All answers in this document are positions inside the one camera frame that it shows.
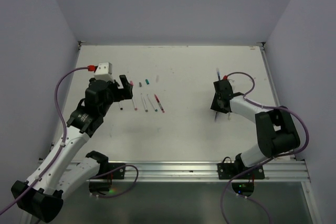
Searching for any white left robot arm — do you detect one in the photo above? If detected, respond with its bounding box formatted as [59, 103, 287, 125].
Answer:
[11, 75, 133, 223]

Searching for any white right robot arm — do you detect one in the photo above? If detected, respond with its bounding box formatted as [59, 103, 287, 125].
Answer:
[211, 79, 300, 178]

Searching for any aluminium table edge rail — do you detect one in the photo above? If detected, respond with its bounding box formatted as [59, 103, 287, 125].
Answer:
[257, 41, 297, 161]

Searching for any green capped white marker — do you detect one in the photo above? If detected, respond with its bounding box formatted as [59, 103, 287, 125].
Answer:
[146, 94, 158, 112]

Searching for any pink capped white marker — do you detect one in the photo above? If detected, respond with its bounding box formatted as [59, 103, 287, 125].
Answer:
[132, 98, 138, 111]

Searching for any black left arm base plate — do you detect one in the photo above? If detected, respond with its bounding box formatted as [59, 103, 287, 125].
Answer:
[89, 163, 125, 196]

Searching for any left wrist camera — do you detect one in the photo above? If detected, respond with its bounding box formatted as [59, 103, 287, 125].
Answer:
[94, 62, 113, 82]

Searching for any aluminium front mounting rail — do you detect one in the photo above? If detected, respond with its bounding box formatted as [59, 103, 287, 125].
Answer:
[124, 161, 310, 183]

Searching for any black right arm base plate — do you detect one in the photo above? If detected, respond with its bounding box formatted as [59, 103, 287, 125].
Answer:
[217, 157, 266, 198]

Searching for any grey capped white marker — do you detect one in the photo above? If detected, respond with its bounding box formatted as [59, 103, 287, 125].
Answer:
[140, 93, 148, 112]

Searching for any red gel pen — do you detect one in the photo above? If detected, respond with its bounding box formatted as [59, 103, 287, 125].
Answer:
[154, 94, 165, 113]

